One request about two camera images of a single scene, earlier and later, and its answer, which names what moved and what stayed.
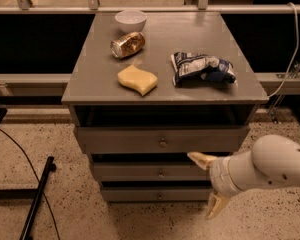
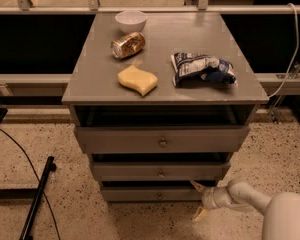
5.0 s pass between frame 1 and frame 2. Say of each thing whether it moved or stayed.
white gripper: moved
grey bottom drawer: stayed
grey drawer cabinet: stayed
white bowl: stayed
